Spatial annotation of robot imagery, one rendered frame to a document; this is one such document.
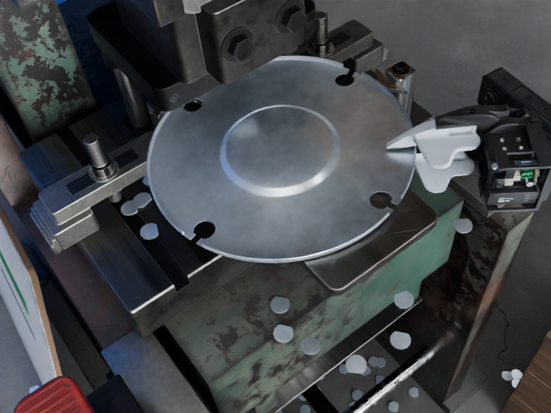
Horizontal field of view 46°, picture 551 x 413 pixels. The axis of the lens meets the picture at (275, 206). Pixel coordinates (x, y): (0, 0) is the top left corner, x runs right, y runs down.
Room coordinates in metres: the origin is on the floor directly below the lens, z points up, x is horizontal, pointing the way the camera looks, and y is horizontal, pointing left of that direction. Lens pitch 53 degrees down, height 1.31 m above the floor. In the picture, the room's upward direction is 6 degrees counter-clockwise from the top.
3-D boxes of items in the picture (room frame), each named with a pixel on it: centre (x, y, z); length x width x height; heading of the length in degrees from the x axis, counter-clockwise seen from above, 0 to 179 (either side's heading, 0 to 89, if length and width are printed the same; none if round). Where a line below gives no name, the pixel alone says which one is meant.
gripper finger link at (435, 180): (0.44, -0.17, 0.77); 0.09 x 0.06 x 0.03; 84
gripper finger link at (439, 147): (0.44, -0.17, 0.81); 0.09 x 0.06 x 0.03; 84
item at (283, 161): (0.48, -0.01, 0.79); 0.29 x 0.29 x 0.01
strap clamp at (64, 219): (0.50, 0.20, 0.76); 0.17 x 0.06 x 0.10; 122
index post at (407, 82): (0.57, -0.16, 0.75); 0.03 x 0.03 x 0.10; 32
